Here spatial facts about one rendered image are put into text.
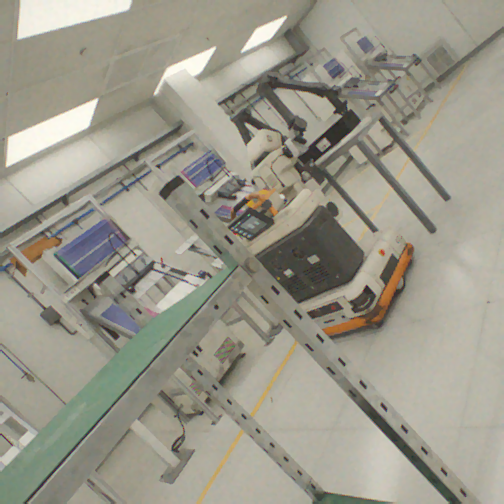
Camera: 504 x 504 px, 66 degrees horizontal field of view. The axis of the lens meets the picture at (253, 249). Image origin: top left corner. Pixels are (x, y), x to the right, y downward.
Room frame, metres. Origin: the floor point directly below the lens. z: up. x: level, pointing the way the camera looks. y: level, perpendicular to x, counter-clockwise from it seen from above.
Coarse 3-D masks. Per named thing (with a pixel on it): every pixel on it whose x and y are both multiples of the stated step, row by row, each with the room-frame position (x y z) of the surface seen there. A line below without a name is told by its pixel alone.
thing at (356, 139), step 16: (368, 128) 2.54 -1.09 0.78; (352, 144) 2.48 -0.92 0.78; (400, 144) 2.71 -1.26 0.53; (320, 160) 3.15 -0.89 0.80; (416, 160) 2.69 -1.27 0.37; (384, 176) 2.46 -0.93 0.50; (432, 176) 2.70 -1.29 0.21; (400, 192) 2.44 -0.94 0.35; (352, 208) 3.23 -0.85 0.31; (416, 208) 2.44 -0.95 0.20; (368, 224) 3.22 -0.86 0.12; (432, 224) 2.45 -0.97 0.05
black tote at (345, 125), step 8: (352, 112) 2.65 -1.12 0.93; (344, 120) 2.56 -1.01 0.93; (352, 120) 2.61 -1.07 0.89; (360, 120) 2.66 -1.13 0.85; (328, 128) 2.84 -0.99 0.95; (336, 128) 2.61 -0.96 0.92; (344, 128) 2.58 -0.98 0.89; (352, 128) 2.57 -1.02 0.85; (320, 136) 2.91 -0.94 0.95; (328, 136) 2.68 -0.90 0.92; (336, 136) 2.64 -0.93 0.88; (344, 136) 2.61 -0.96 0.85; (312, 144) 2.79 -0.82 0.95; (320, 144) 2.75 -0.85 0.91; (328, 144) 2.71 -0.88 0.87; (312, 152) 2.83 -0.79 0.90; (320, 152) 2.79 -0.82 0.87; (304, 160) 2.90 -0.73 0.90
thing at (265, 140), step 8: (256, 136) 2.47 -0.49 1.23; (264, 136) 2.42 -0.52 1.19; (272, 136) 2.44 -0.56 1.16; (280, 136) 2.48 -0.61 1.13; (248, 144) 2.55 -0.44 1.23; (256, 144) 2.46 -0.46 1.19; (264, 144) 2.39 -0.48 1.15; (272, 144) 2.41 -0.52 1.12; (280, 144) 2.45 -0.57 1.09; (248, 152) 2.54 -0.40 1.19; (256, 152) 2.46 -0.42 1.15
